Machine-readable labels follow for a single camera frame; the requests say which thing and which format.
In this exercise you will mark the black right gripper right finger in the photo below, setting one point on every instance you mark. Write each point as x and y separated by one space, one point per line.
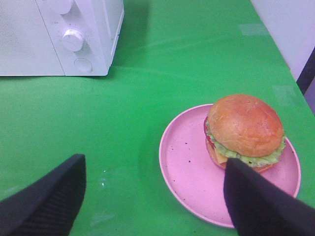
259 208

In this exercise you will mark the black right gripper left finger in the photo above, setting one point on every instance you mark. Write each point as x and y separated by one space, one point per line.
49 206

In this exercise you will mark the pink round plate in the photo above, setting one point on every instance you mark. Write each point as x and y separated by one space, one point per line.
188 170

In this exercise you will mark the burger with lettuce and tomato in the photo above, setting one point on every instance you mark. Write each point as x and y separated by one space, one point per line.
244 127

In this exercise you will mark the round microwave door button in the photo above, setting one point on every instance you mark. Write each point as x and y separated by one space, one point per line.
83 65

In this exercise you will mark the white microwave door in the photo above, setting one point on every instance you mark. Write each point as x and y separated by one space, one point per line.
26 48

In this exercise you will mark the lower white microwave knob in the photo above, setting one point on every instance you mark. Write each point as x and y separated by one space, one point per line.
73 40

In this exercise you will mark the white microwave knob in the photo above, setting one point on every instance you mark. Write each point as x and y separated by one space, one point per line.
63 6
73 40

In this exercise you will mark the white microwave oven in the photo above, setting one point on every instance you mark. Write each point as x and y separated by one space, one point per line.
99 21

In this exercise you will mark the upper white microwave knob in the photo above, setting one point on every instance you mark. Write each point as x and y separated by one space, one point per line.
63 6

